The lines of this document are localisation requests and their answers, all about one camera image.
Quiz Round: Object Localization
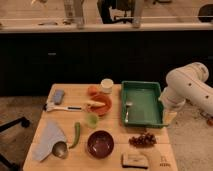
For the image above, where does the black office chair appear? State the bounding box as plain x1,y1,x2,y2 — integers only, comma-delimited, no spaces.
97,0,135,24

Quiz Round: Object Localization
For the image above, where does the metal spoon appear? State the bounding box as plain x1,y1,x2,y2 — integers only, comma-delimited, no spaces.
52,141,68,159

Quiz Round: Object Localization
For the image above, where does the white banana piece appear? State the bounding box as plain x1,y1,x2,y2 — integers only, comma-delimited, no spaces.
86,100,105,107

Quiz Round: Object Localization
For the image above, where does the dark red bowl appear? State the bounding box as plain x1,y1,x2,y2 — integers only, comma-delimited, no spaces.
87,130,114,159

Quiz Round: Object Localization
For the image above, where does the white plastic cup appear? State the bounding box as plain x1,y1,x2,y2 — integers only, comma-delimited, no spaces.
100,78,114,94

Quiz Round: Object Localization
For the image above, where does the grey cloth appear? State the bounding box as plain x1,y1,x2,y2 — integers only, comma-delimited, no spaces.
32,120,67,162

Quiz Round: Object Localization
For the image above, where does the green chili pepper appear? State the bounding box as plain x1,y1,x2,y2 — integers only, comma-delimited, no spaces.
69,122,81,149

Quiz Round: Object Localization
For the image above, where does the green plastic tray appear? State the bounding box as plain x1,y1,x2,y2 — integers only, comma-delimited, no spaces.
121,81,165,129

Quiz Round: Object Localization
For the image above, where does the black chair base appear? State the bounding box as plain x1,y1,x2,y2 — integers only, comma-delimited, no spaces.
0,116,31,171

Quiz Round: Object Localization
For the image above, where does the bunch of dark grapes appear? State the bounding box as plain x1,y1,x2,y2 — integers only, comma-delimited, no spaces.
129,133,157,147

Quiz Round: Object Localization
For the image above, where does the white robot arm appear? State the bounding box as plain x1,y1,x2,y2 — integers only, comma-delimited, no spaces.
159,62,213,125

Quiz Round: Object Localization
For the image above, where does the grey blue sponge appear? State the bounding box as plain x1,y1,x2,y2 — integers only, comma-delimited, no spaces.
52,89,64,105

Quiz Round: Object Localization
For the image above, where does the light green plastic cup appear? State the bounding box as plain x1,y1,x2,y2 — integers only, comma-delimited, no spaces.
86,113,99,128

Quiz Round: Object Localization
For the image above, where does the orange plate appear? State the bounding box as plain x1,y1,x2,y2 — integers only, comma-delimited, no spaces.
88,93,112,116

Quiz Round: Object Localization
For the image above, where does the orange apple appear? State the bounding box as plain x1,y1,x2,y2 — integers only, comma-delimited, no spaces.
87,86,99,96

